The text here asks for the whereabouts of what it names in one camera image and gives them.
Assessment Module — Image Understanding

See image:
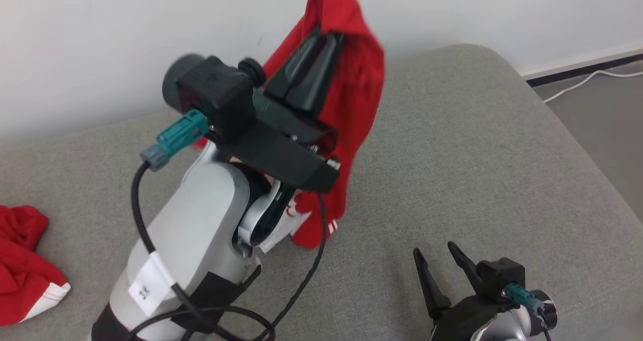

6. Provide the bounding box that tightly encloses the white cable label tag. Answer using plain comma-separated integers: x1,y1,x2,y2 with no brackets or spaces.
128,252,177,317

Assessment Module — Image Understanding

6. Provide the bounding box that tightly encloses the white floor cable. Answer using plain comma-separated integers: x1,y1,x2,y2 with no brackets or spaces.
543,70,643,104

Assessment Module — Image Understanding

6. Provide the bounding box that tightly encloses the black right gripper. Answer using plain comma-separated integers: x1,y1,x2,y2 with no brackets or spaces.
413,241,514,341

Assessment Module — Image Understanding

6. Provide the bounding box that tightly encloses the red Bulls 23 jersey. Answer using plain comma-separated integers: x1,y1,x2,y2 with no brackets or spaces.
193,0,386,254

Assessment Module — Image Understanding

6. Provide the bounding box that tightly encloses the black white baseboard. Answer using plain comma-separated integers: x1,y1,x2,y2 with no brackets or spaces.
520,44,643,88

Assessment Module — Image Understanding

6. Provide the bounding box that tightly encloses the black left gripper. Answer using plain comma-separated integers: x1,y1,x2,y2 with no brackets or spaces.
215,27,347,193

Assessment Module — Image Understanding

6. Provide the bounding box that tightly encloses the red shorts white trim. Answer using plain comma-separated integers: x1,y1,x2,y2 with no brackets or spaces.
0,205,71,326

